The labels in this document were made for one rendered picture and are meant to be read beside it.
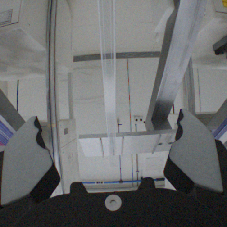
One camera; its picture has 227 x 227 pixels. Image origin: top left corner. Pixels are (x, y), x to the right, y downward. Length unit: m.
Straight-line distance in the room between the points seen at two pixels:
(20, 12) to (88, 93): 1.65
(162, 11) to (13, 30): 0.57
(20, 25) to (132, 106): 1.78
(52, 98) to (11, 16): 0.39
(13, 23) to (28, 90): 2.01
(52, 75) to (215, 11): 0.77
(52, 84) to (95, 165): 1.78
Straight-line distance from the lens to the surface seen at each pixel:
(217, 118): 0.61
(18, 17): 0.69
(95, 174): 2.36
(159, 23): 0.24
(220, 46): 0.85
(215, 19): 0.68
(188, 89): 0.72
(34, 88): 2.55
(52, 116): 0.70
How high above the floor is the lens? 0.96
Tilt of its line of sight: 1 degrees up
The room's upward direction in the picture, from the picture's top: 177 degrees clockwise
